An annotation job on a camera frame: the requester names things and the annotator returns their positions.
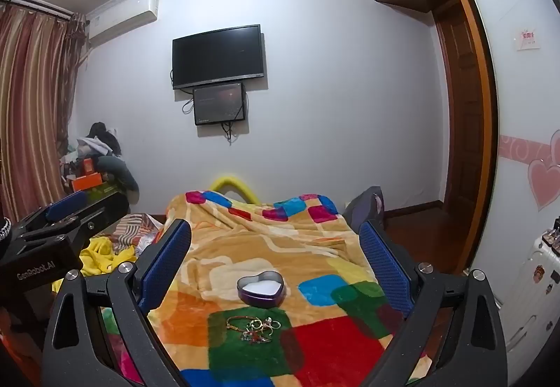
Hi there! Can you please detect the black wall television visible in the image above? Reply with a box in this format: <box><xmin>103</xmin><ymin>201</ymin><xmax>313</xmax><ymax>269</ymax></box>
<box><xmin>172</xmin><ymin>24</ymin><xmax>267</xmax><ymax>90</ymax></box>

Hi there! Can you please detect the flat orange box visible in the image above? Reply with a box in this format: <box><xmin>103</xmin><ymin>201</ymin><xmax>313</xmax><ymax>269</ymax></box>
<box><xmin>72</xmin><ymin>174</ymin><xmax>104</xmax><ymax>192</ymax></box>

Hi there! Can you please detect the wooden door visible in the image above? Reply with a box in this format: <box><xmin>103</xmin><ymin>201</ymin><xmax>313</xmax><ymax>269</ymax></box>
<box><xmin>433</xmin><ymin>6</ymin><xmax>487</xmax><ymax>219</ymax></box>

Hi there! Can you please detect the pile of clothes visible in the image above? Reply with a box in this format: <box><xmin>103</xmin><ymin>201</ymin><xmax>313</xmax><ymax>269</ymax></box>
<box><xmin>59</xmin><ymin>122</ymin><xmax>141</xmax><ymax>195</ymax></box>

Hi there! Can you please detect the white air conditioner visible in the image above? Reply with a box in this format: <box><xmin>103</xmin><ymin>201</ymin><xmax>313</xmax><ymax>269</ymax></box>
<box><xmin>87</xmin><ymin>0</ymin><xmax>159</xmax><ymax>48</ymax></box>

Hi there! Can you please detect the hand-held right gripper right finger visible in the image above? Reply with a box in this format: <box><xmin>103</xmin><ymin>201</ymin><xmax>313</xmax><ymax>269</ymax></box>
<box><xmin>359</xmin><ymin>220</ymin><xmax>508</xmax><ymax>387</ymax></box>

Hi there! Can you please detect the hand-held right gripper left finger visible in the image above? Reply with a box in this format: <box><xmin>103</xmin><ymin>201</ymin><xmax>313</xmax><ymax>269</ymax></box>
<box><xmin>41</xmin><ymin>218</ymin><xmax>193</xmax><ymax>387</ymax></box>

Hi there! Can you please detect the yellow cloth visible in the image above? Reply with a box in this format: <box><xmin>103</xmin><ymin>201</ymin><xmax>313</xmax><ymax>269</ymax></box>
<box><xmin>51</xmin><ymin>236</ymin><xmax>139</xmax><ymax>292</ymax></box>

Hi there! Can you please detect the red striped curtain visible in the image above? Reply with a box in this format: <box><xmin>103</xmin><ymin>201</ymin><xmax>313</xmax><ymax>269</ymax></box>
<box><xmin>0</xmin><ymin>2</ymin><xmax>89</xmax><ymax>219</ymax></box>

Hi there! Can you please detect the yellow foam tube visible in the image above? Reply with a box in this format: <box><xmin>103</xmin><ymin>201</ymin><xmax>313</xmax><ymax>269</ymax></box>
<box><xmin>210</xmin><ymin>176</ymin><xmax>260</xmax><ymax>205</ymax></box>

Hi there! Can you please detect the white suitcase with stickers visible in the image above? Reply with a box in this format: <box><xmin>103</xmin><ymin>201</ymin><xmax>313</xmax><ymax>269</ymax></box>
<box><xmin>494</xmin><ymin>234</ymin><xmax>560</xmax><ymax>355</ymax></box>

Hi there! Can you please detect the small black wall monitor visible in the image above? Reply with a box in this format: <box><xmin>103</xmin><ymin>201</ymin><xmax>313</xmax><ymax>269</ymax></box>
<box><xmin>193</xmin><ymin>82</ymin><xmax>246</xmax><ymax>126</ymax></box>

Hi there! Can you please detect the colourful patchwork fleece blanket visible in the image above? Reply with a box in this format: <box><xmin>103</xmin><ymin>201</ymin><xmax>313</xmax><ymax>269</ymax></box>
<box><xmin>146</xmin><ymin>190</ymin><xmax>434</xmax><ymax>387</ymax></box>

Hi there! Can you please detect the purple heart-shaped tin box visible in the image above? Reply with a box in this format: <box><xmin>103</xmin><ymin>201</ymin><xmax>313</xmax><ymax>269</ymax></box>
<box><xmin>237</xmin><ymin>271</ymin><xmax>285</xmax><ymax>308</ymax></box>

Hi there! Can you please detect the striped bedding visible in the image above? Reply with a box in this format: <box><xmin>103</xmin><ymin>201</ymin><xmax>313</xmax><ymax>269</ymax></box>
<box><xmin>108</xmin><ymin>213</ymin><xmax>168</xmax><ymax>253</ymax></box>

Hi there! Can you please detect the dark backpack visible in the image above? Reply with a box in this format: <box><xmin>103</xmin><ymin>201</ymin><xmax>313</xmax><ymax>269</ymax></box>
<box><xmin>343</xmin><ymin>186</ymin><xmax>386</xmax><ymax>232</ymax></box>

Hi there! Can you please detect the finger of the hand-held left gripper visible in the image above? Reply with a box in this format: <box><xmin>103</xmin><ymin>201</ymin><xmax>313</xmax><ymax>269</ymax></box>
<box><xmin>24</xmin><ymin>193</ymin><xmax>131</xmax><ymax>246</ymax></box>
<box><xmin>13</xmin><ymin>191</ymin><xmax>88</xmax><ymax>235</ymax></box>

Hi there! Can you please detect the colourful beaded bracelet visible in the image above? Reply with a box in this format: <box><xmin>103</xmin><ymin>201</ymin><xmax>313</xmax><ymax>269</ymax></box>
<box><xmin>240</xmin><ymin>327</ymin><xmax>274</xmax><ymax>344</ymax></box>

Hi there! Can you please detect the white sliding wardrobe door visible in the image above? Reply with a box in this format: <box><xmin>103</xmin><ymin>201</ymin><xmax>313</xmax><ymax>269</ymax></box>
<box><xmin>446</xmin><ymin>0</ymin><xmax>560</xmax><ymax>326</ymax></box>

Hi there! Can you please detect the pink cloth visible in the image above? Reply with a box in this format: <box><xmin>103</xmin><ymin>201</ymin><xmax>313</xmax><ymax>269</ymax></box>
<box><xmin>100</xmin><ymin>307</ymin><xmax>146</xmax><ymax>386</ymax></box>

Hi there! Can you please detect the wooden wardrobe frame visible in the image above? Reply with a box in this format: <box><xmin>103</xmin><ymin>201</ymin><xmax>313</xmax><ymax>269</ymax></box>
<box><xmin>431</xmin><ymin>0</ymin><xmax>500</xmax><ymax>272</ymax></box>

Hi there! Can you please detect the white paper notice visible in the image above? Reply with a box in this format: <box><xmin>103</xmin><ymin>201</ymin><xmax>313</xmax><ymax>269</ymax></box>
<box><xmin>512</xmin><ymin>26</ymin><xmax>544</xmax><ymax>51</ymax></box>

